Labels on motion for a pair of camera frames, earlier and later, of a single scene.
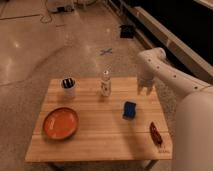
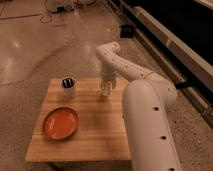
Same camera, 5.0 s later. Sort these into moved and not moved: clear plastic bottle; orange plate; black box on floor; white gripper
Moved: white gripper
Not moved: orange plate; clear plastic bottle; black box on floor
